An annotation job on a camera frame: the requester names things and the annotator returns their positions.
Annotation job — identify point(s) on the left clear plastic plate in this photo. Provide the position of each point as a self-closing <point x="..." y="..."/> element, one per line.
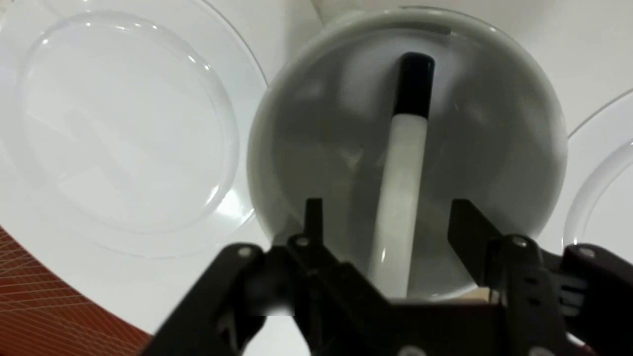
<point x="126" y="123"/>

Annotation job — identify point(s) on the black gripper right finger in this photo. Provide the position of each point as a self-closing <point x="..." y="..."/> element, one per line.
<point x="555" y="305"/>

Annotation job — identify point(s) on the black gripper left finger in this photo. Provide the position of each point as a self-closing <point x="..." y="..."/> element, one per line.
<point x="331" y="303"/>

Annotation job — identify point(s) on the clear plastic plate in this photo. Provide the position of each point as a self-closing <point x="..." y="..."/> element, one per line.
<point x="602" y="179"/>
<point x="126" y="123"/>

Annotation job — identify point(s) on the white marker with black cap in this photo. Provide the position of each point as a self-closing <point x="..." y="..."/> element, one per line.
<point x="399" y="205"/>

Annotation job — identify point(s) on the right clear plastic plate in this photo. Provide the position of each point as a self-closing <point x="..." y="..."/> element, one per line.
<point x="602" y="179"/>

